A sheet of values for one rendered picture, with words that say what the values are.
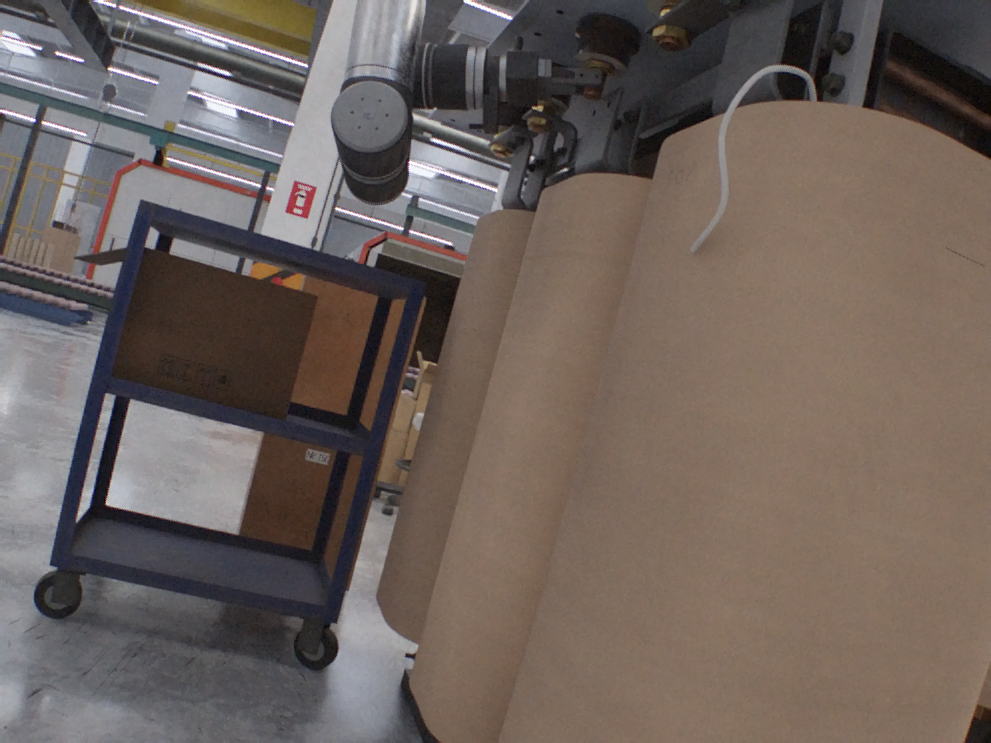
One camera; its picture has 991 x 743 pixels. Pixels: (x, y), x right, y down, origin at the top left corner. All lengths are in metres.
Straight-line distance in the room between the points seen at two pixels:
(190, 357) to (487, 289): 0.66
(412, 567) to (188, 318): 0.71
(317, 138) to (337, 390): 9.47
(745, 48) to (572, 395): 0.50
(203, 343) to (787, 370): 1.33
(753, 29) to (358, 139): 0.52
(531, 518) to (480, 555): 0.11
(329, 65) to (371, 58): 10.82
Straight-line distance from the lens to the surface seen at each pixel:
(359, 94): 1.14
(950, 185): 0.81
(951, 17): 1.19
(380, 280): 1.75
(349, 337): 2.38
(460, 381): 1.57
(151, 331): 1.80
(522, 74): 1.30
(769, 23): 0.94
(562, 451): 1.11
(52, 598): 1.90
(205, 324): 1.79
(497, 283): 1.56
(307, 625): 1.89
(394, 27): 1.20
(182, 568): 1.99
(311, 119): 11.77
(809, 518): 0.73
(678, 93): 1.22
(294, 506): 2.44
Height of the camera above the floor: 0.76
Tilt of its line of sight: 1 degrees up
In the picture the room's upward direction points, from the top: 15 degrees clockwise
